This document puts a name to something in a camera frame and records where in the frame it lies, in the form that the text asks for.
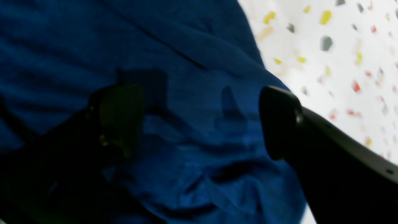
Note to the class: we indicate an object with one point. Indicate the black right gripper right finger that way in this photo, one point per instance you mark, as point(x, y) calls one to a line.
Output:
point(343, 181)

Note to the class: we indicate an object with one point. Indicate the navy blue t-shirt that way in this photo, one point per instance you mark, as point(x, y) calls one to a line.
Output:
point(200, 158)

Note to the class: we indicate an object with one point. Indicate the terrazzo pattern table cloth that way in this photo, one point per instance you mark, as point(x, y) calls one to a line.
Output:
point(339, 58)

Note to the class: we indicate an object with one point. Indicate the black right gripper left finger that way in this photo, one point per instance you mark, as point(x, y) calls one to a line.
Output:
point(57, 179)

